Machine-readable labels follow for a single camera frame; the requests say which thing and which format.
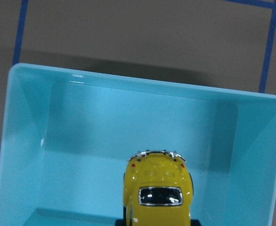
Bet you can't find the light blue plastic bin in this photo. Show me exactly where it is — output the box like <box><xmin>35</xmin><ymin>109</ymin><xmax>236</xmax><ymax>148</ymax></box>
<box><xmin>0</xmin><ymin>64</ymin><xmax>276</xmax><ymax>226</ymax></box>

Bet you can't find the yellow beetle toy car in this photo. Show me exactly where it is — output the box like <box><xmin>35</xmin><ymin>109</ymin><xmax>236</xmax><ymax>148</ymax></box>
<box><xmin>123</xmin><ymin>150</ymin><xmax>194</xmax><ymax>226</ymax></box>

